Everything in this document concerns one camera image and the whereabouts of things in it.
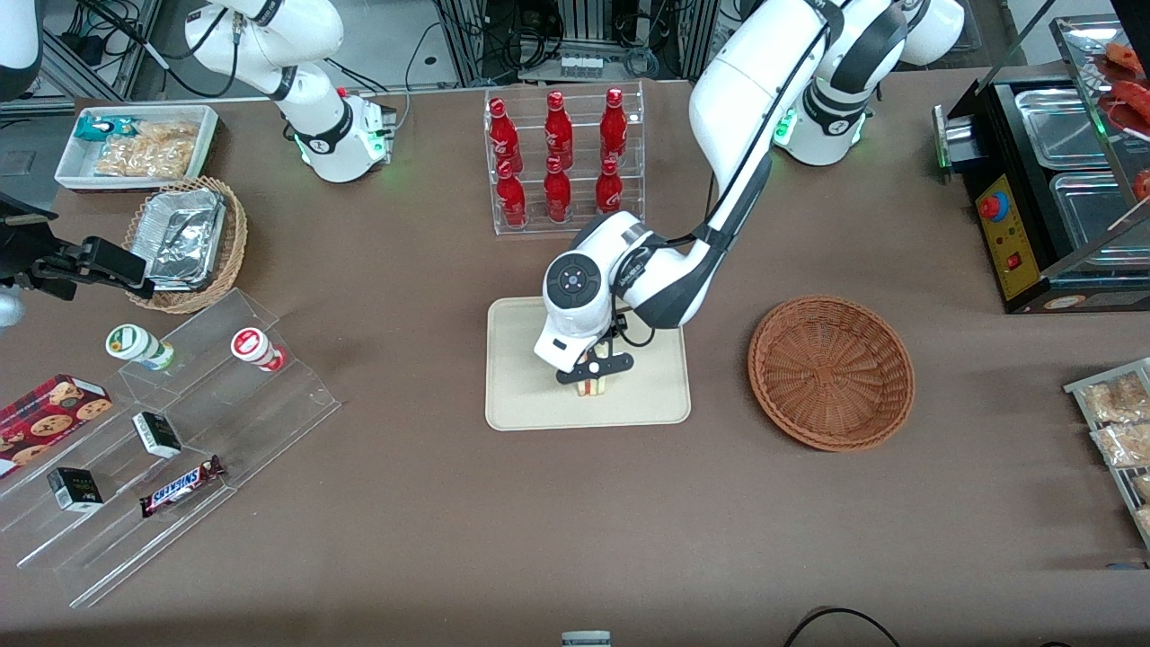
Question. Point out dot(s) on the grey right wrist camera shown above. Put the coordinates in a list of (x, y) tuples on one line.
[(9, 308)]

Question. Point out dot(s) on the small black carton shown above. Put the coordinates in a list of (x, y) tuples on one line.
[(157, 434), (75, 490)]

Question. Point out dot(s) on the red lid drink cup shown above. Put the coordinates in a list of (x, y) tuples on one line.
[(254, 347)]

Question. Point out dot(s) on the black food warmer cabinet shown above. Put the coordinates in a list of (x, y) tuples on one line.
[(1011, 234)]

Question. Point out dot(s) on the clear acrylic stepped stand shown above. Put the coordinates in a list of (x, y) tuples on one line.
[(269, 422), (117, 548)]

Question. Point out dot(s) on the brown round wicker basket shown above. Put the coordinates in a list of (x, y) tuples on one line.
[(831, 373)]

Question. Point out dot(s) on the red cola bottle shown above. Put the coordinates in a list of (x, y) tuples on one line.
[(511, 199), (609, 193), (557, 196), (614, 130), (558, 133), (503, 139)]

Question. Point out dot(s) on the small grey device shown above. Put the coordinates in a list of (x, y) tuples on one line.
[(586, 639)]

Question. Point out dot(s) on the clear bag of fried snacks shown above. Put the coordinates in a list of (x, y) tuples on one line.
[(1127, 445), (1119, 400)]

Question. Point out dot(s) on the clear bag of crackers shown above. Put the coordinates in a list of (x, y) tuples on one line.
[(148, 153)]

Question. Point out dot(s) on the light oval wicker basket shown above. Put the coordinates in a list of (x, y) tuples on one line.
[(235, 243)]

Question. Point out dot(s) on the snickers chocolate bar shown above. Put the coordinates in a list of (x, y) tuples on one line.
[(180, 486)]

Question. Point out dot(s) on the teal snack packet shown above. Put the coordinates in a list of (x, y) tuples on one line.
[(97, 128)]

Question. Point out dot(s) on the triangular sandwich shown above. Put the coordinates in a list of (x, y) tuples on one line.
[(593, 388)]

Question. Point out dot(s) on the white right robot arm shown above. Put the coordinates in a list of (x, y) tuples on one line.
[(269, 45)]

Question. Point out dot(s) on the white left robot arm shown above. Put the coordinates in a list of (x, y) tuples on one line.
[(746, 81)]

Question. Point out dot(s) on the white rectangular snack bin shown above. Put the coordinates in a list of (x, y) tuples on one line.
[(72, 166)]

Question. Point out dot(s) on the aluminium frame rack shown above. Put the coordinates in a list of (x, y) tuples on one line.
[(103, 49)]

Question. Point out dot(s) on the beige plastic tray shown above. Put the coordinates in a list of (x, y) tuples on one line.
[(647, 395)]

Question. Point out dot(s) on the aluminium foil container stack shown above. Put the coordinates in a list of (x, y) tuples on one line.
[(184, 238)]

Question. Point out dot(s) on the green lid drink cup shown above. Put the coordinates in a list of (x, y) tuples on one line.
[(135, 344)]

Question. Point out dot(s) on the red cookie box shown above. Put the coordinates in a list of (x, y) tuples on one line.
[(49, 418)]

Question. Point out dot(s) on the steel warmer pan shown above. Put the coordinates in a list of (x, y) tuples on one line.
[(1060, 126), (1092, 211)]

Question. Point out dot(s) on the clear acrylic bottle rack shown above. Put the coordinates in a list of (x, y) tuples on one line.
[(579, 220)]

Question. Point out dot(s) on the red emergency stop button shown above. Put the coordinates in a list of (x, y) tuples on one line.
[(993, 207)]

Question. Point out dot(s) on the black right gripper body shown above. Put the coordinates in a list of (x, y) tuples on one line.
[(27, 249)]

